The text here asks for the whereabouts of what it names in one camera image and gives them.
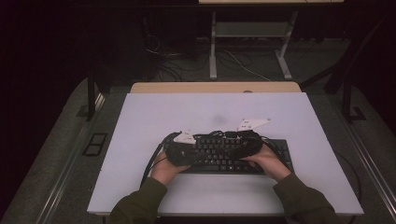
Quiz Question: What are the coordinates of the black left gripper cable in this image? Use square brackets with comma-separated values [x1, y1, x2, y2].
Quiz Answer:
[139, 131, 182, 189]

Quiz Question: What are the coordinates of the person's right hand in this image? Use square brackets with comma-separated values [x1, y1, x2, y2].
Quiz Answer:
[240, 143, 292, 183]

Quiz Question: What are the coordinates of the black metal stand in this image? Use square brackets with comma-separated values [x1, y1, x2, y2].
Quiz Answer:
[76, 73, 97, 122]
[341, 74, 368, 124]

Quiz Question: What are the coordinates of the white metal table frame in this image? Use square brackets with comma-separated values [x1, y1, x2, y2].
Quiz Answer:
[208, 10, 299, 81]

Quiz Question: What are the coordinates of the light wooden table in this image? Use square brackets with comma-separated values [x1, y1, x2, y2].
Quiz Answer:
[129, 81, 303, 94]

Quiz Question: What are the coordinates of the person's left hand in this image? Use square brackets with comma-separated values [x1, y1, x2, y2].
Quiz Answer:
[149, 150, 191, 187]

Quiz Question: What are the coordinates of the black floor cable bundle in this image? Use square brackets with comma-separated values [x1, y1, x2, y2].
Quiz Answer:
[145, 33, 210, 82]

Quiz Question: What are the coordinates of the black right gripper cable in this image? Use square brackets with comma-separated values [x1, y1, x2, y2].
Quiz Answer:
[333, 150, 362, 224]

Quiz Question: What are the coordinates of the black computer keyboard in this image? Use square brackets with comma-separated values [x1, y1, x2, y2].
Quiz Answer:
[162, 133, 295, 175]

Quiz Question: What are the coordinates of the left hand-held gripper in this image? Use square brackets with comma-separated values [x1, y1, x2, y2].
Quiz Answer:
[164, 129, 201, 167]

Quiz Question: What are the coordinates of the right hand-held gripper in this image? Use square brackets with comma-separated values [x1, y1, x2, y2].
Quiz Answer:
[224, 118, 272, 161]

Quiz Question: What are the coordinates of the white floor cable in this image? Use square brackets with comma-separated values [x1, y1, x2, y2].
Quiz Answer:
[223, 49, 273, 83]

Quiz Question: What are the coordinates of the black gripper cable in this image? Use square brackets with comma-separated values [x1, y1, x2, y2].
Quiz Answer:
[333, 150, 362, 224]
[139, 131, 182, 189]

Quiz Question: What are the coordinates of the black floor socket plate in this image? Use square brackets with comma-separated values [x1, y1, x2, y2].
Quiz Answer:
[81, 133, 108, 157]

